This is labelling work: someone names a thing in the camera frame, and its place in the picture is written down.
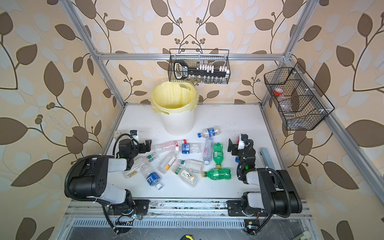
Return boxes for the clear bottle green red label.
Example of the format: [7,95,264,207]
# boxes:
[123,152,159,179]

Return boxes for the green bottle yellow cap front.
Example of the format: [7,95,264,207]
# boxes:
[202,169,232,181]

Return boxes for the clear bottle blue label white cap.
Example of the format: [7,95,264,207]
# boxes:
[141,166,163,190]

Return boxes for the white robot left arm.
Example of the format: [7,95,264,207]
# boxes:
[65,138,155,217]

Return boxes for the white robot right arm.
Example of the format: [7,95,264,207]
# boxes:
[227,135,303,218]

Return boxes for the white ribbed trash bin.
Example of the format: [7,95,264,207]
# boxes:
[158,109,196,136]

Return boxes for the yellow plastic bin liner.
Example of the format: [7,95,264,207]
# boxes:
[150,82,200,115]

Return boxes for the light blue grey case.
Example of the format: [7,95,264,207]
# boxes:
[259,148,275,169]

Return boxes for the clear bottle red label red cap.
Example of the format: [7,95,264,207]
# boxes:
[154,140,187,153]

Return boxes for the clear bottle purple label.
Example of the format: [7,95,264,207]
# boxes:
[203,137,214,165]

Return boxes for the clear bottle yellow label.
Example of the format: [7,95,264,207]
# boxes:
[158,151,178,174]

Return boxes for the clear bottle green neck band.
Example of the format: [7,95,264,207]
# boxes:
[175,159,204,174]

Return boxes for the clear bottle blue label middle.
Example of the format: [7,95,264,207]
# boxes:
[181,143,202,155]

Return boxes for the clear bottle green white label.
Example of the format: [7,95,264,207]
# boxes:
[172,167,199,187]

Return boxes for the red cap item in basket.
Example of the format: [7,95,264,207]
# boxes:
[274,88,284,97]

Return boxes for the black white tool in basket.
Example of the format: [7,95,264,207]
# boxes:
[172,60,231,80]

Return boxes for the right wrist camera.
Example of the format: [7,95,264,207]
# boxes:
[238,134,248,150]

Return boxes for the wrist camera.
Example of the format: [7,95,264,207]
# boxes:
[238,134,248,150]
[130,130,139,142]

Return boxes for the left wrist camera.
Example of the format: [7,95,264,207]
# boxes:
[130,130,139,142]

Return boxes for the metal base rail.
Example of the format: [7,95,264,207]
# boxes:
[64,198,313,229]

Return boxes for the black wire basket right wall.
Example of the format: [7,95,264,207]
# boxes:
[264,63,335,131]

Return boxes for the black wire basket wall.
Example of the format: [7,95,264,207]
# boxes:
[264,63,335,131]
[168,48,231,85]

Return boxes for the black wire basket back wall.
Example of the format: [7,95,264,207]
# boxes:
[168,48,231,85]

